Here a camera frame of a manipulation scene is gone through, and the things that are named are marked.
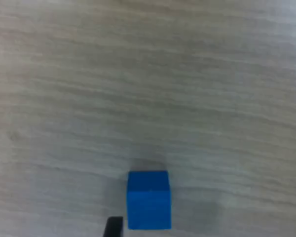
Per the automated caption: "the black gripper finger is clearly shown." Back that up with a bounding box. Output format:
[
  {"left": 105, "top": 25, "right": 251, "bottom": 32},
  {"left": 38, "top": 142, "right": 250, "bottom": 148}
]
[{"left": 103, "top": 216, "right": 124, "bottom": 237}]

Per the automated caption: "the small blue cube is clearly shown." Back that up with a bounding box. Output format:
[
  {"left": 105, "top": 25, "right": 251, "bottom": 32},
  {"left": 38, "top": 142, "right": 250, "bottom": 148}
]
[{"left": 126, "top": 170, "right": 172, "bottom": 231}]

